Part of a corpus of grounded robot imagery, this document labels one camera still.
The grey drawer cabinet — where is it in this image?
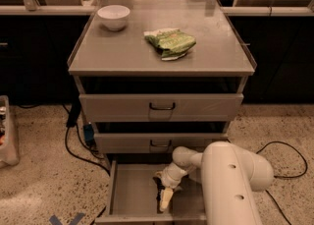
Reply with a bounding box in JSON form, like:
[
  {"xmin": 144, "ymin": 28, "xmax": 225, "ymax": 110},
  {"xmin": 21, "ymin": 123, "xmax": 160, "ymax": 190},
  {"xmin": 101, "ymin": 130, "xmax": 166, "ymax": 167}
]
[{"xmin": 67, "ymin": 0, "xmax": 257, "ymax": 225}]

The dark blue rxbar wrapper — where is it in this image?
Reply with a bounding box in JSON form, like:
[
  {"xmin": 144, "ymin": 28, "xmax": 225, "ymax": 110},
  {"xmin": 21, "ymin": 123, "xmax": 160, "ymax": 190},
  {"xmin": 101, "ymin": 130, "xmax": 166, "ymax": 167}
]
[{"xmin": 156, "ymin": 183, "xmax": 165, "ymax": 201}]

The black middle drawer handle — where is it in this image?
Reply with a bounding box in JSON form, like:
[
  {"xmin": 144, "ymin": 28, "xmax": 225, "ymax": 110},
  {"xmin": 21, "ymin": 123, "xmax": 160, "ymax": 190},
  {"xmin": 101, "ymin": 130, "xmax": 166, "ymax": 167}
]
[{"xmin": 150, "ymin": 140, "xmax": 172, "ymax": 148}]

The green chip bag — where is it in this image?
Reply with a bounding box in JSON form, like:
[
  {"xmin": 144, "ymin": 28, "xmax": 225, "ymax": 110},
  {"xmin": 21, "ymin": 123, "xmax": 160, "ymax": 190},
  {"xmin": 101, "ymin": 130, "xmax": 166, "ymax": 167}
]
[{"xmin": 143, "ymin": 28, "xmax": 196, "ymax": 61}]

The white ceramic bowl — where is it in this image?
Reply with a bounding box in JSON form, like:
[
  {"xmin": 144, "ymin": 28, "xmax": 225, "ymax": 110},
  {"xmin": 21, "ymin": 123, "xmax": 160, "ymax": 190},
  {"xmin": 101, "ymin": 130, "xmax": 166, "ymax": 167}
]
[{"xmin": 97, "ymin": 5, "xmax": 131, "ymax": 31}]

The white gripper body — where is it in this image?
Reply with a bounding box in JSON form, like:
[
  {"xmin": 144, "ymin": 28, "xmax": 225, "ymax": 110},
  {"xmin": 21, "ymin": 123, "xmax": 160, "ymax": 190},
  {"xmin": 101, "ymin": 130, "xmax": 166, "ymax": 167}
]
[{"xmin": 160, "ymin": 162, "xmax": 189, "ymax": 189}]

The blue tape cross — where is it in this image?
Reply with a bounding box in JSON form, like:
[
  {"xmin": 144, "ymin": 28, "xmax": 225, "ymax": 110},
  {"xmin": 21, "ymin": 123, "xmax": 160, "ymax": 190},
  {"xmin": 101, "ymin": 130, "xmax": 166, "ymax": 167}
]
[{"xmin": 49, "ymin": 212, "xmax": 85, "ymax": 225}]

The black floor cable left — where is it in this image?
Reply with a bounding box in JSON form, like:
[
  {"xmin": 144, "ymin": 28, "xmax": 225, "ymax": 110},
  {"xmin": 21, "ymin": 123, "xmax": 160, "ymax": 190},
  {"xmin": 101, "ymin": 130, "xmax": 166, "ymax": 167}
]
[{"xmin": 61, "ymin": 103, "xmax": 111, "ymax": 176}]

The black floor cable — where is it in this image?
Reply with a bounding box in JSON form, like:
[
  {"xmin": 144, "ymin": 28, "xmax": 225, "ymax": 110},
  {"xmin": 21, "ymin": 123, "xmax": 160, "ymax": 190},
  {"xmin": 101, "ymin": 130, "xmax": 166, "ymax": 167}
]
[
  {"xmin": 61, "ymin": 103, "xmax": 111, "ymax": 176},
  {"xmin": 254, "ymin": 141, "xmax": 309, "ymax": 225}
]

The grey middle drawer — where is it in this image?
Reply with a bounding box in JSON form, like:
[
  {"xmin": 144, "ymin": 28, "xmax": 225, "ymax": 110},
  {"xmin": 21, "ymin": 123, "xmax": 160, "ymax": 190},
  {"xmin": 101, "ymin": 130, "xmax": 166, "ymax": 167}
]
[{"xmin": 94, "ymin": 133, "xmax": 228, "ymax": 153}]

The grey open bottom drawer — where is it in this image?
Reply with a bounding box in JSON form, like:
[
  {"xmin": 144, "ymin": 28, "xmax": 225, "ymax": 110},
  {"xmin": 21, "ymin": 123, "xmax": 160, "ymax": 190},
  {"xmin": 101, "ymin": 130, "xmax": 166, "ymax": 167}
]
[{"xmin": 95, "ymin": 161, "xmax": 207, "ymax": 225}]

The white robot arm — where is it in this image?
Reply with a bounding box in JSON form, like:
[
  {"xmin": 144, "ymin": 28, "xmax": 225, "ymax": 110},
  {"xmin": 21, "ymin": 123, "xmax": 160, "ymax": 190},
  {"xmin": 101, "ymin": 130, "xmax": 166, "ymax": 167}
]
[{"xmin": 156, "ymin": 141, "xmax": 274, "ymax": 225}]

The grey top drawer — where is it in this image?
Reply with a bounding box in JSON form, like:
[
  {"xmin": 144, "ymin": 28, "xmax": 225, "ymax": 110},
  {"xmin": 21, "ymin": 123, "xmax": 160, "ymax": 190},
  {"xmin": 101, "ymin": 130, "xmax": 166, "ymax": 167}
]
[{"xmin": 79, "ymin": 93, "xmax": 243, "ymax": 122}]

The clear plastic bin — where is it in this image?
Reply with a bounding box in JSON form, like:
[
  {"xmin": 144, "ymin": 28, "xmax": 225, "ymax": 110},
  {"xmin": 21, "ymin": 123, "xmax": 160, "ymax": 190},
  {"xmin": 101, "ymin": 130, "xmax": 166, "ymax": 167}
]
[{"xmin": 0, "ymin": 95, "xmax": 20, "ymax": 168}]

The blue power adapter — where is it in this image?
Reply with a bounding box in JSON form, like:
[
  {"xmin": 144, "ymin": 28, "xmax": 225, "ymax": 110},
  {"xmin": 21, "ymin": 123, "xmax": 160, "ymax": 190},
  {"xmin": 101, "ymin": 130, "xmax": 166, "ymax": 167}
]
[{"xmin": 82, "ymin": 124, "xmax": 94, "ymax": 145}]

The black floor cable right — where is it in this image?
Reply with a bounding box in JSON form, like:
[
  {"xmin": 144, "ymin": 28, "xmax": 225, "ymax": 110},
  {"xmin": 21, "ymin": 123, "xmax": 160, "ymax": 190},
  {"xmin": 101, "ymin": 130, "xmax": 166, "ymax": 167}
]
[{"xmin": 254, "ymin": 141, "xmax": 309, "ymax": 225}]

